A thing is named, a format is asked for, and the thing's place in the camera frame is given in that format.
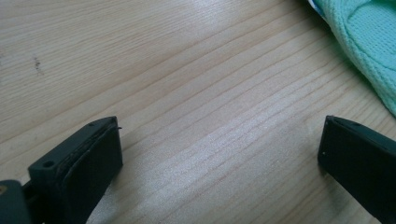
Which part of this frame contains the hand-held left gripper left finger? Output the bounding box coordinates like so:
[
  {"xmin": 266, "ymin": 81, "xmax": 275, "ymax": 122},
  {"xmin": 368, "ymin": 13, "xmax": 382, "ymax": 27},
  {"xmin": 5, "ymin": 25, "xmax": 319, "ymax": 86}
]
[{"xmin": 27, "ymin": 116, "xmax": 124, "ymax": 224}]

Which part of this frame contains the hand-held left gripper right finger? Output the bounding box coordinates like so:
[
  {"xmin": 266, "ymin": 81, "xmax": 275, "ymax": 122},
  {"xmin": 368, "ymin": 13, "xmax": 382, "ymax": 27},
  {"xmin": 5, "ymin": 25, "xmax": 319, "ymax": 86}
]
[{"xmin": 317, "ymin": 115, "xmax": 396, "ymax": 224}]

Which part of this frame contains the mint green knit garment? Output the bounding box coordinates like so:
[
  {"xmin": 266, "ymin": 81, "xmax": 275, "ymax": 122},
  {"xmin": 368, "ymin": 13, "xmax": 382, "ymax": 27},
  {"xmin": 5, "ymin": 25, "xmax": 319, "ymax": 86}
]
[{"xmin": 307, "ymin": 0, "xmax": 396, "ymax": 119}]

